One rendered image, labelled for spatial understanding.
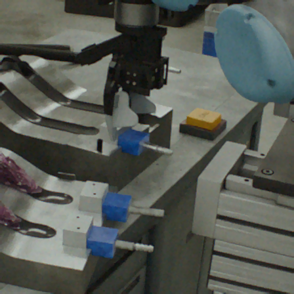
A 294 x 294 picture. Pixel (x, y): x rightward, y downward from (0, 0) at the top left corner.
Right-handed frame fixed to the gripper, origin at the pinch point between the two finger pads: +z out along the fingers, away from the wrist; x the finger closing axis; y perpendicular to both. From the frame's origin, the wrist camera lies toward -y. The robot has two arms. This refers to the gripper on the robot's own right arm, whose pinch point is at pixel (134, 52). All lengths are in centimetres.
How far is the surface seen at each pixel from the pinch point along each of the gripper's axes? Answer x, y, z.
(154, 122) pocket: -15.7, 13.0, 7.6
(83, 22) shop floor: 303, -193, 95
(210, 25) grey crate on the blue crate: 268, -83, 69
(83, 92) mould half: -12.0, -5.3, 6.7
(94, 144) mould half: -33.4, 9.9, 6.1
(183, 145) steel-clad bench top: -6.9, 15.9, 15.1
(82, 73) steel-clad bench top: 17.8, -23.3, 15.0
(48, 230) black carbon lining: -57, 16, 10
